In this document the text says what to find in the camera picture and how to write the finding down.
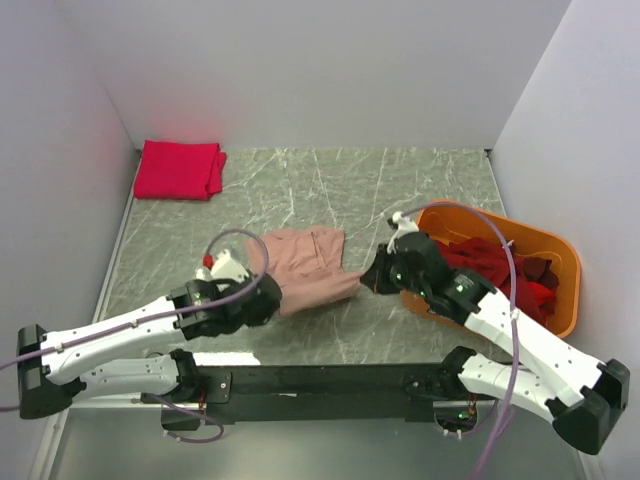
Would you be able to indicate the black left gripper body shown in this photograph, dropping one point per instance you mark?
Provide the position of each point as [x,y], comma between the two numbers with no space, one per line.
[253,319]

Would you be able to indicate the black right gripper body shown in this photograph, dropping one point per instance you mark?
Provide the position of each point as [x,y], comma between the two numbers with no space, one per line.
[391,277]

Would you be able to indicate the pink t shirt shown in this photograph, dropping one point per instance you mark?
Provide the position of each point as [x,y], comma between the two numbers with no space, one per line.
[307,266]

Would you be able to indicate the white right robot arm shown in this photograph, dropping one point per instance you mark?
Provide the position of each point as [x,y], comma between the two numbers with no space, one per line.
[581,396]

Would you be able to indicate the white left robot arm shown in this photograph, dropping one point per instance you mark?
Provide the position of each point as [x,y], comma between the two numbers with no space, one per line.
[55,369]

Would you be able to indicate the orange plastic bin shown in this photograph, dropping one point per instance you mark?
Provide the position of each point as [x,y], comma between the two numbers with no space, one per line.
[454,222]

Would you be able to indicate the dark red t shirt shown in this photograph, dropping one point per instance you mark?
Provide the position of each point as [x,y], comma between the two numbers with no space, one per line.
[489,260]

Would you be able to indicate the black base beam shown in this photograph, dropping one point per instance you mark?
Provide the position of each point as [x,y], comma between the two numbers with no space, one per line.
[255,393]

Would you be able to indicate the bright red t shirt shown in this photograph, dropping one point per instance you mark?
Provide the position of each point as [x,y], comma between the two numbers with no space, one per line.
[544,298]

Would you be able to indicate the folded magenta t shirt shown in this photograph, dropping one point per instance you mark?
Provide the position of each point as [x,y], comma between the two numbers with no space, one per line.
[179,171]

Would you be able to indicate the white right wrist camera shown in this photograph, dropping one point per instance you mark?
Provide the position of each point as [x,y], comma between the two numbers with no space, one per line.
[401,226]

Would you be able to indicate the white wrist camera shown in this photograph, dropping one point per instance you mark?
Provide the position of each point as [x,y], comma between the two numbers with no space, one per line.
[401,226]
[222,266]

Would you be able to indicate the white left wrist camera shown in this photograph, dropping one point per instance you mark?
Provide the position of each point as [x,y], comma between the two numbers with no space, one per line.
[222,266]

